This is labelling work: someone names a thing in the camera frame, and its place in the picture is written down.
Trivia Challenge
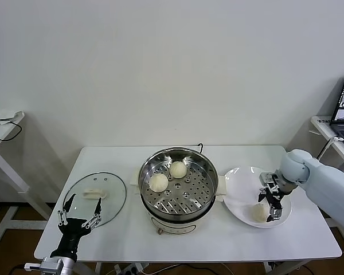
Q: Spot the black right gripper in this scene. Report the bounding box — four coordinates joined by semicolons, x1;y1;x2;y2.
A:
257;184;285;223

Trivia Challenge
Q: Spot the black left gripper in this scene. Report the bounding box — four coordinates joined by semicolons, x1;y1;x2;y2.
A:
49;194;102;259

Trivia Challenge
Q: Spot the white steamed baozi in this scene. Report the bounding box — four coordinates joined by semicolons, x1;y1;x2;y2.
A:
251;203;270;223
148;173;169;192
169;161;187;179

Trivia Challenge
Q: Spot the glass pot lid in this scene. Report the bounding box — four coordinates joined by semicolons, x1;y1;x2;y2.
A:
62;171;127;230

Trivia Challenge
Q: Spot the stainless steel steamer basket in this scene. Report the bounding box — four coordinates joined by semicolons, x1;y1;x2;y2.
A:
138;147;219;215

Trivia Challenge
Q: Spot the steel steamer pot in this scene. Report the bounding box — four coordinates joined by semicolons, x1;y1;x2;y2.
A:
129;168;228;236

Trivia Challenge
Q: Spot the white oval plate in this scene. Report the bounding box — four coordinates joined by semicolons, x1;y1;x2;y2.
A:
222;166;293;229

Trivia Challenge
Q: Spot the white power strip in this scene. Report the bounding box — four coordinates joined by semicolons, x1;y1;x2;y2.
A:
114;262;146;275

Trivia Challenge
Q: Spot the white side table with laptop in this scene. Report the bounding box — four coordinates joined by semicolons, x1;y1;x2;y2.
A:
308;116;344;244

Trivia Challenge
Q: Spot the white side table with cloth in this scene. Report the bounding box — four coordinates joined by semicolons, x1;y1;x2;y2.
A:
0;108;54;247

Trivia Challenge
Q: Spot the white folded cloth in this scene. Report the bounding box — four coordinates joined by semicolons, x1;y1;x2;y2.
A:
0;108;25;125

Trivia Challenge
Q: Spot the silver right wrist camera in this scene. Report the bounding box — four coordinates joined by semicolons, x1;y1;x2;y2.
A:
259;172;279;187

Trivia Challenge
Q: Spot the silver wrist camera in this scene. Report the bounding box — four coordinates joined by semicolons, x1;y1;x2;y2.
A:
24;257;63;272
259;172;279;187

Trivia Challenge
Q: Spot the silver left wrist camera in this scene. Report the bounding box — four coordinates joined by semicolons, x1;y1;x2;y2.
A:
24;257;63;272

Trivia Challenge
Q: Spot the black power cable with adapter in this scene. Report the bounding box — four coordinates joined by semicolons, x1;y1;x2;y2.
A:
316;140;333;161

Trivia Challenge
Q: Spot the thin black cable loop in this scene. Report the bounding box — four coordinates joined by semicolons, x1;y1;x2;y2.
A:
0;119;22;142

